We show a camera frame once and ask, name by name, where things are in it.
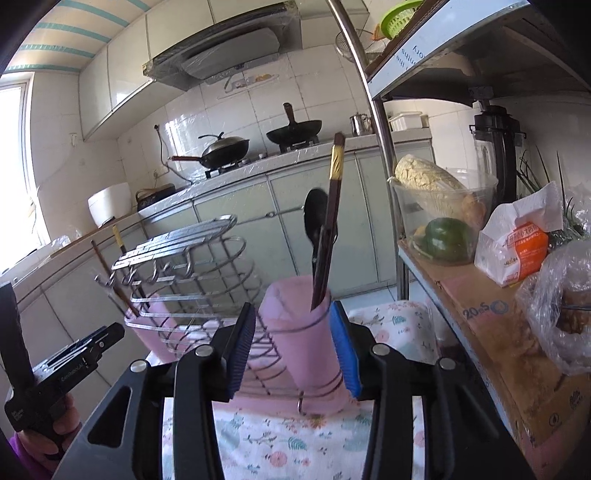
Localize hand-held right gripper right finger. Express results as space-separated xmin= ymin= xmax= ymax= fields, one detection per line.
xmin=329 ymin=300 xmax=537 ymax=480

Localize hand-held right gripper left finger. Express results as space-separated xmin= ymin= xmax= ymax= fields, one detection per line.
xmin=52 ymin=301 xmax=257 ymax=480

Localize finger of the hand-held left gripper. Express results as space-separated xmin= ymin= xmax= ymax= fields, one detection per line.
xmin=0 ymin=281 xmax=37 ymax=394
xmin=31 ymin=322 xmax=126 ymax=385

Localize pink cup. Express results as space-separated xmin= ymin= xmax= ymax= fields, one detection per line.
xmin=124 ymin=290 xmax=188 ymax=366
xmin=257 ymin=274 xmax=352 ymax=415

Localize thin brown chopstick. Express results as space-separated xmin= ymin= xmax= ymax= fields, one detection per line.
xmin=89 ymin=239 xmax=132 ymax=308

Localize metal wire utensil rack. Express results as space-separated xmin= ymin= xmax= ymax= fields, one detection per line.
xmin=94 ymin=208 xmax=354 ymax=417

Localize brown chopstick with yellow band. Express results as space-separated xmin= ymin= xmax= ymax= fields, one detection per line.
xmin=112 ymin=224 xmax=141 ymax=317
xmin=310 ymin=132 xmax=346 ymax=311

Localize metal spoon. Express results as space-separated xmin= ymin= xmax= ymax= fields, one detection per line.
xmin=303 ymin=188 xmax=341 ymax=309

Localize person's left forearm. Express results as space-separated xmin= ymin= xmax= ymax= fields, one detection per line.
xmin=8 ymin=428 xmax=35 ymax=480

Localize person's left hand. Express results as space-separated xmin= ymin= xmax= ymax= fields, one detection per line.
xmin=16 ymin=394 xmax=84 ymax=474

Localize floral printed cloth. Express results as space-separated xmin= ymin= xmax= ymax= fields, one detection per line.
xmin=159 ymin=299 xmax=437 ymax=480

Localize brown cardboard sheet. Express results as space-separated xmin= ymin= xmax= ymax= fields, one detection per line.
xmin=398 ymin=239 xmax=591 ymax=448

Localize white rice cooker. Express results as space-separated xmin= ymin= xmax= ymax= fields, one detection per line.
xmin=87 ymin=182 xmax=135 ymax=228

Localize window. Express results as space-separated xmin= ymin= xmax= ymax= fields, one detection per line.
xmin=0 ymin=79 xmax=51 ymax=274

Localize green pepper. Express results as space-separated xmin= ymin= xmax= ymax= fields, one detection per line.
xmin=423 ymin=217 xmax=472 ymax=260

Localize pale green base cabinets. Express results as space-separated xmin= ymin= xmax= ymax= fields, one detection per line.
xmin=0 ymin=133 xmax=435 ymax=418

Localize black induction cooker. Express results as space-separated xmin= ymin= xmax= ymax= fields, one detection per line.
xmin=135 ymin=183 xmax=177 ymax=212

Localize white bag with orange label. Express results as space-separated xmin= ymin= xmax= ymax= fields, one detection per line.
xmin=474 ymin=180 xmax=574 ymax=289

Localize bag of dried noodles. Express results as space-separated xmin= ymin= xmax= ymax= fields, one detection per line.
xmin=393 ymin=154 xmax=468 ymax=205

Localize gas stove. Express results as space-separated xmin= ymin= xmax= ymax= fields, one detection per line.
xmin=203 ymin=135 xmax=322 ymax=180

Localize clear plastic container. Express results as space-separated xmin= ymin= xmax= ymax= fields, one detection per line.
xmin=391 ymin=167 xmax=500 ymax=267

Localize black wok with lid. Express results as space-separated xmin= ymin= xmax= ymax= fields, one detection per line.
xmin=170 ymin=132 xmax=251 ymax=170

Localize clear plastic bag of walnuts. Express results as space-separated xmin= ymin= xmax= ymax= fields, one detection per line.
xmin=515 ymin=239 xmax=591 ymax=378

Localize metal shelf rack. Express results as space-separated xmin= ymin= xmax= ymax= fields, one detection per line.
xmin=323 ymin=0 xmax=591 ymax=480

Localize metal kettle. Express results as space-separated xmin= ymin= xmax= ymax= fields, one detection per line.
xmin=349 ymin=113 xmax=374 ymax=137

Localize white plastic box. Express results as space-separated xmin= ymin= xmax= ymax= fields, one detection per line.
xmin=387 ymin=111 xmax=424 ymax=133

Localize green onions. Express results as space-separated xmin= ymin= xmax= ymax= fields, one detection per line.
xmin=517 ymin=147 xmax=591 ymax=251

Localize black blender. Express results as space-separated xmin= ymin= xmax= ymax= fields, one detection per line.
xmin=470 ymin=85 xmax=527 ymax=209

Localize printed cardboard box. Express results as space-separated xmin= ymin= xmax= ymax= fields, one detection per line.
xmin=364 ymin=0 xmax=511 ymax=99

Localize black range hood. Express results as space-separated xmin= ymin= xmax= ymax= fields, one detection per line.
xmin=141 ymin=1 xmax=304 ymax=92

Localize green plastic basket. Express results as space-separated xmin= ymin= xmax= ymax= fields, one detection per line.
xmin=379 ymin=0 xmax=424 ymax=38

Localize black power cable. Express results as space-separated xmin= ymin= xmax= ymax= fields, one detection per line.
xmin=154 ymin=124 xmax=193 ymax=186

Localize black wok with wooden handle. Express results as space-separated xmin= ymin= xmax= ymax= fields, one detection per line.
xmin=266 ymin=102 xmax=323 ymax=145

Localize white wall cabinets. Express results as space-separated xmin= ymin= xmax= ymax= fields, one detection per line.
xmin=78 ymin=0 xmax=370 ymax=142

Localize wall-mounted metal rack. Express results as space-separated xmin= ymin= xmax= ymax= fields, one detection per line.
xmin=216 ymin=73 xmax=281 ymax=101

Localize metal wire strainer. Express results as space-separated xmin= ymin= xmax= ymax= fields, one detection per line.
xmin=335 ymin=28 xmax=389 ymax=62

